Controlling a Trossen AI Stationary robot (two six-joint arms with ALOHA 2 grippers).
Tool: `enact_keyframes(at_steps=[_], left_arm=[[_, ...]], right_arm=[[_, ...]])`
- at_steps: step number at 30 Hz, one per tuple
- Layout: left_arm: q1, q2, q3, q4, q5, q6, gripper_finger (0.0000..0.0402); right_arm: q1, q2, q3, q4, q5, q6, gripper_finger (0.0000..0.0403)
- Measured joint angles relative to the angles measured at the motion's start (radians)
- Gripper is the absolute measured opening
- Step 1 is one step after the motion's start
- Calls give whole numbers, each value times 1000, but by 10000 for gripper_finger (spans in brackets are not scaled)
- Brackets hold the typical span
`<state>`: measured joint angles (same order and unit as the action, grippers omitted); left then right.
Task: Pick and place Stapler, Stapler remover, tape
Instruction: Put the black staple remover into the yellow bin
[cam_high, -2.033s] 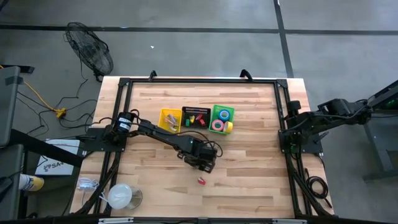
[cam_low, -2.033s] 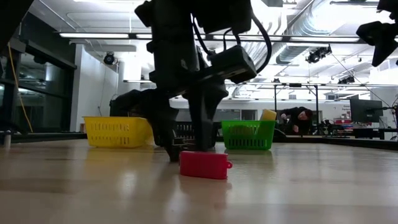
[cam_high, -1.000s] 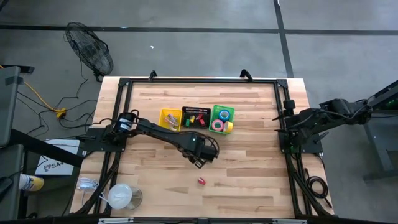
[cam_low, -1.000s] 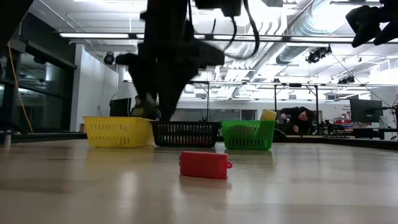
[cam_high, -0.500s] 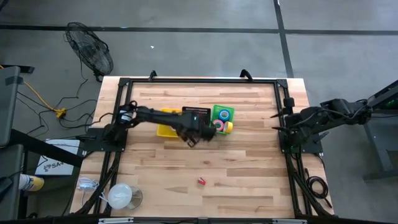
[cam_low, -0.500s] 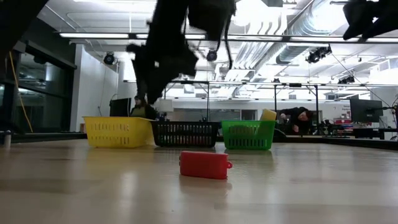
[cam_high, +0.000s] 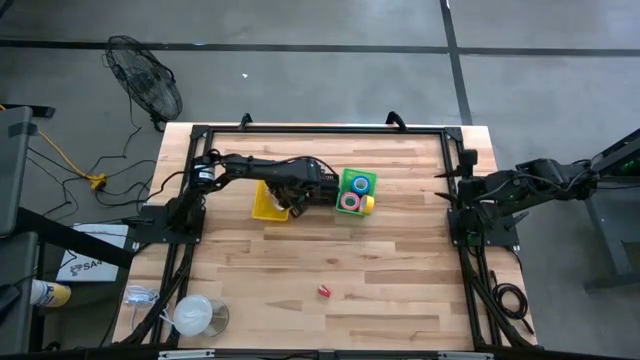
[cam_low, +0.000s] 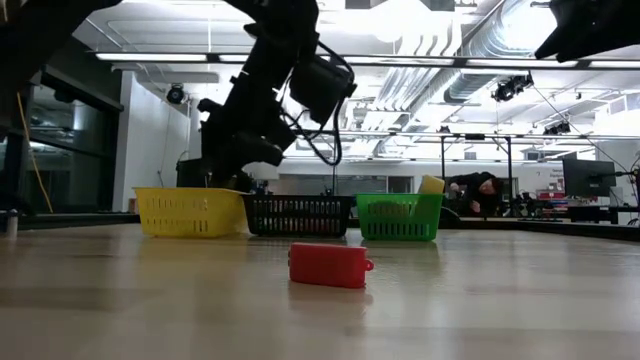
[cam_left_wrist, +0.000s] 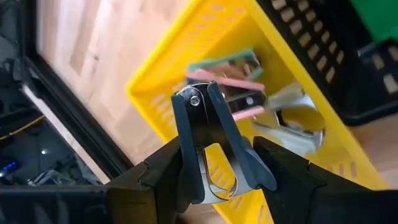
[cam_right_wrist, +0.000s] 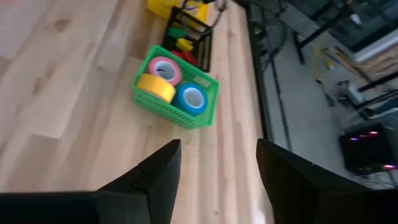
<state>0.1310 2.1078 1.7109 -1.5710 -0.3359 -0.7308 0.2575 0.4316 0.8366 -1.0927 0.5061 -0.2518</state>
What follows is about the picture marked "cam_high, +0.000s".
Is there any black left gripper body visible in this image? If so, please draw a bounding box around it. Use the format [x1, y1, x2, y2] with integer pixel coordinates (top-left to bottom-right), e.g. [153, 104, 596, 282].
[288, 172, 341, 219]

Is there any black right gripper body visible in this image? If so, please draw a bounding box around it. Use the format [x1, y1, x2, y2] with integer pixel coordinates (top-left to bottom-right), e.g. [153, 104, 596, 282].
[455, 148, 495, 206]

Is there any green plastic basket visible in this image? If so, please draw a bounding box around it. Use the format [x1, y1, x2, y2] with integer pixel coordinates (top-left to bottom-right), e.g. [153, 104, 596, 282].
[335, 167, 379, 217]

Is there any yellow plastic basket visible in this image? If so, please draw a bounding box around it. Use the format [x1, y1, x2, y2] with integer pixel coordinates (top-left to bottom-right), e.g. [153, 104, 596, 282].
[251, 179, 292, 223]

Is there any grey metal cart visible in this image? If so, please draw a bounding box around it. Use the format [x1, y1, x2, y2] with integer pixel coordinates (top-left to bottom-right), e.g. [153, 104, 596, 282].
[550, 128, 640, 292]

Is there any white plastic cup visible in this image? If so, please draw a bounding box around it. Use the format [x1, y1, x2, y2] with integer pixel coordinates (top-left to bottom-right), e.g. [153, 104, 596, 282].
[172, 294, 231, 338]

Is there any black floor fan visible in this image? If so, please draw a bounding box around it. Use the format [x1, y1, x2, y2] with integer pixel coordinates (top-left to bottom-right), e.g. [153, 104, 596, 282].
[103, 34, 184, 133]

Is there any white printed sign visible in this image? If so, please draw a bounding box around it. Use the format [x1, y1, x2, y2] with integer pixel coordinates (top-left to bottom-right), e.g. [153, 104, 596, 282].
[55, 223, 130, 284]

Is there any black diagonal beam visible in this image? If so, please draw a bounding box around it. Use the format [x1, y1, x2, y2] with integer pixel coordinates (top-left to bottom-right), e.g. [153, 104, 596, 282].
[17, 207, 136, 270]

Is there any yellow white spray can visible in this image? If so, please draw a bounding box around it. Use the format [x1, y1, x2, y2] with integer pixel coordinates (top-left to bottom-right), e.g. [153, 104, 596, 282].
[29, 278, 73, 309]

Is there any grey cabinet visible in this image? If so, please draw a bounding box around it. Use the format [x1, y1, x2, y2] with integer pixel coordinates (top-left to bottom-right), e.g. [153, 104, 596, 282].
[0, 104, 40, 359]

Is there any black aluminium table frame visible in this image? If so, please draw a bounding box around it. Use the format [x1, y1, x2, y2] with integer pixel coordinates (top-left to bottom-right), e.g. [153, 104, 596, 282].
[119, 122, 539, 351]

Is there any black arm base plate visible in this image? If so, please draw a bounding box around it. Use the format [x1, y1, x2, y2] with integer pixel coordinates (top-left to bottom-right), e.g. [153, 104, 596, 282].
[447, 207, 530, 248]
[124, 205, 207, 245]

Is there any black coiled cable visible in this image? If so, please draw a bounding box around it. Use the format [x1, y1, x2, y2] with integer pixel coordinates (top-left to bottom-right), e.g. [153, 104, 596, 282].
[491, 269, 537, 336]

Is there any silver bracket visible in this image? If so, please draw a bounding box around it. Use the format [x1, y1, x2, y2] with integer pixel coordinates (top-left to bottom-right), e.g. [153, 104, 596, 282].
[438, 351, 494, 360]
[158, 349, 217, 360]

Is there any black floor cable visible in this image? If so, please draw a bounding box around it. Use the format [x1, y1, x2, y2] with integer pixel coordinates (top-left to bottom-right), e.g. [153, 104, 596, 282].
[25, 97, 159, 209]

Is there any white cable bundle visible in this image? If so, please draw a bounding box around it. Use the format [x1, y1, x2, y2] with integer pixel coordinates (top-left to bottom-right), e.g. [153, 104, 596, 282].
[122, 284, 162, 322]

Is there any yellow extension cord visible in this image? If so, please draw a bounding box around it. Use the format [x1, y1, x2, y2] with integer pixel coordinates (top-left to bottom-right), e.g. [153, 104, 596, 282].
[0, 102, 109, 192]

